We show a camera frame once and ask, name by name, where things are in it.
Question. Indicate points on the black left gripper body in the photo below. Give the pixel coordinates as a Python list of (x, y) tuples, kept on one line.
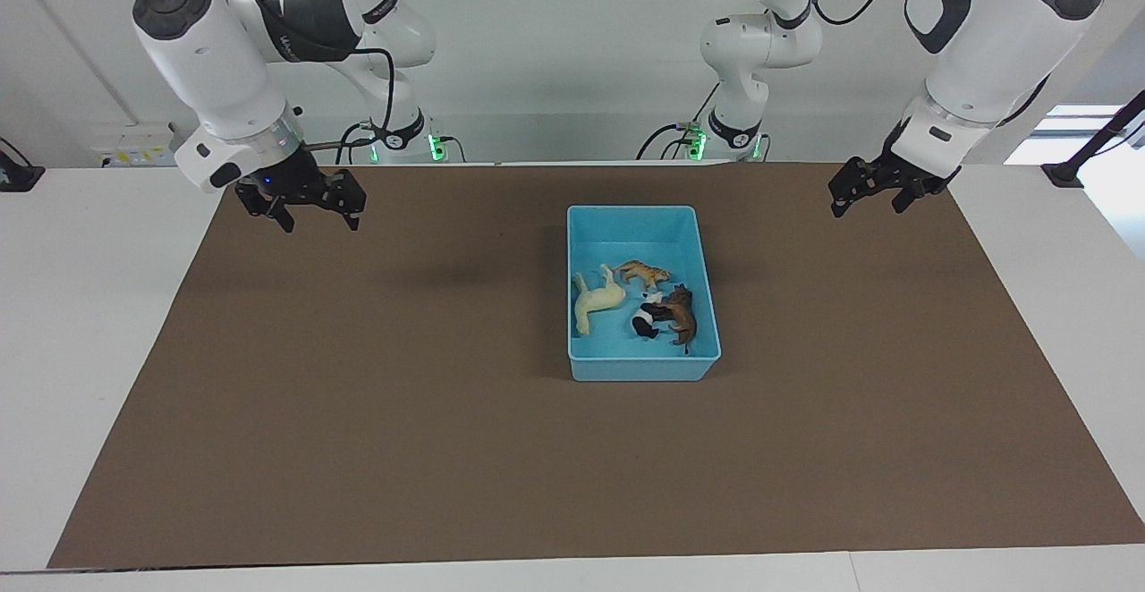
[(899, 176)]

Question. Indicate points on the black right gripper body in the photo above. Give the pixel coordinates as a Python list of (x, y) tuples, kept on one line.
[(300, 182)]

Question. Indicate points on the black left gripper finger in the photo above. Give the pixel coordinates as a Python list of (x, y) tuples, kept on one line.
[(850, 185), (905, 200)]

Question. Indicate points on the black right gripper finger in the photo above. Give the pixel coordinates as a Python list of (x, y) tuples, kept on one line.
[(352, 198), (282, 215)]

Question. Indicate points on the brown lion toy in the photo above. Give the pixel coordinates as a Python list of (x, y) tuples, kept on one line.
[(682, 315)]

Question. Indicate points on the orange striped tiger toy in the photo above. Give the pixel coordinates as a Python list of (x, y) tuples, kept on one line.
[(642, 272)]

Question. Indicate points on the black and white panda toy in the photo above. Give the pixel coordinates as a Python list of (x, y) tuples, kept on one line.
[(644, 319)]

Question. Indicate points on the cream llama toy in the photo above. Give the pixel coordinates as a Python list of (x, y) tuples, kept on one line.
[(595, 306)]

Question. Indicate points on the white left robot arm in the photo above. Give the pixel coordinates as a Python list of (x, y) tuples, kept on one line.
[(984, 46)]

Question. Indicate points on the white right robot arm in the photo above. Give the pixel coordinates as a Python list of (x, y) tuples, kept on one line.
[(224, 64)]

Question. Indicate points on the light blue plastic storage box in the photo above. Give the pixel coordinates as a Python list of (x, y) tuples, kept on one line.
[(644, 364)]

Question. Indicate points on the black table clamp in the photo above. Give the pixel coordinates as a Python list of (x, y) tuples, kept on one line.
[(18, 176)]

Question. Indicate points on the brown paper table mat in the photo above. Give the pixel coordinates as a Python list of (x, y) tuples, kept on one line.
[(447, 449)]

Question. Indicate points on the white wall socket box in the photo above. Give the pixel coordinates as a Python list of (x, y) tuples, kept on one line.
[(136, 143)]

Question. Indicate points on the black camera stand bar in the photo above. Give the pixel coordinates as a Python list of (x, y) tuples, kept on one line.
[(1096, 140)]

